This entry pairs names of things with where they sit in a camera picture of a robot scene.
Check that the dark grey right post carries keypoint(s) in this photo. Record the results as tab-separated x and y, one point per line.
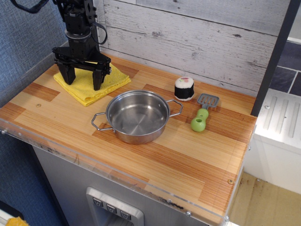
276	54

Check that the yellow object bottom left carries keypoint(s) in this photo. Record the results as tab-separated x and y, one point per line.
16	222

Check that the plush sushi roll toy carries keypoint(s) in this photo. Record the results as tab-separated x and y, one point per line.
184	88

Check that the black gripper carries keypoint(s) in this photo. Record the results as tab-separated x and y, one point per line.
83	54

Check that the clear acrylic table guard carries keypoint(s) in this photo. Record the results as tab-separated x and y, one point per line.
193	173

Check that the silver dispenser panel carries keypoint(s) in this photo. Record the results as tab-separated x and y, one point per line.
109	211

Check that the white ribbed appliance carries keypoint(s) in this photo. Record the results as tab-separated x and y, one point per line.
274	153

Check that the yellow cloth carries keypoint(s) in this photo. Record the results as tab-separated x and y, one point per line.
82	88

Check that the stainless steel pot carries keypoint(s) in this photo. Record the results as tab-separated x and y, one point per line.
139	116

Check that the green handled toy spatula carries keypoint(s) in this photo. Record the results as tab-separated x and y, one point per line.
198	124

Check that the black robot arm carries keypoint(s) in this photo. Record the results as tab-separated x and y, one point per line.
79	17

